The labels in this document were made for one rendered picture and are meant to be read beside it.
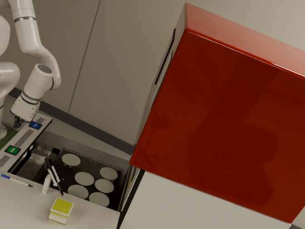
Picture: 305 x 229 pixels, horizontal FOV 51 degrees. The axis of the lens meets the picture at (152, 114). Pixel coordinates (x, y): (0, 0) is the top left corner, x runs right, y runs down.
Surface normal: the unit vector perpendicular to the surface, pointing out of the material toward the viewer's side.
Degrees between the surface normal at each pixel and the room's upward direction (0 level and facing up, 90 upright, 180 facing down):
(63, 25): 90
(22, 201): 0
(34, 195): 0
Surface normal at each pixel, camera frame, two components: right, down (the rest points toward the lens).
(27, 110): -0.03, 0.47
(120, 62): -0.26, 0.35
